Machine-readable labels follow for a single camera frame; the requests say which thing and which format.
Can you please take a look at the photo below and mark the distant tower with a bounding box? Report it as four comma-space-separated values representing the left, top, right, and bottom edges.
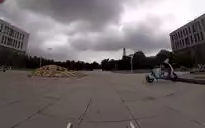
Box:
122, 47, 127, 58

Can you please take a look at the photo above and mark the thin pale pole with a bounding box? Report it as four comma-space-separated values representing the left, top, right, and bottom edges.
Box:
129, 54, 134, 72

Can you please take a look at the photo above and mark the row of dark trees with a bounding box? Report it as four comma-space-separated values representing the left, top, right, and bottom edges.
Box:
9, 49, 191, 72

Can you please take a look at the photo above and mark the grey paved plaza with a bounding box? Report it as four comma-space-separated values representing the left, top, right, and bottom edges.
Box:
0, 69, 205, 128

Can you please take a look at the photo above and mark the tan rubble mound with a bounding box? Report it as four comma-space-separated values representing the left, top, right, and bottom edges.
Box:
28, 64, 88, 80

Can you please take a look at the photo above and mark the light blue scooter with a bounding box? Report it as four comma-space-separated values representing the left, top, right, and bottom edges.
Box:
145, 58, 179, 84

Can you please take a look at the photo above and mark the low concrete block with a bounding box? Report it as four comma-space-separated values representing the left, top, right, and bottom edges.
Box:
177, 76, 205, 86

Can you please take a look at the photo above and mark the dark grid-window building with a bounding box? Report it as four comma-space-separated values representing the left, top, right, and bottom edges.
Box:
169, 8, 205, 69

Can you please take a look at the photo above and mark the white grid-window building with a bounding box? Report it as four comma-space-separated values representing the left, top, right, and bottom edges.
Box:
0, 13, 31, 68

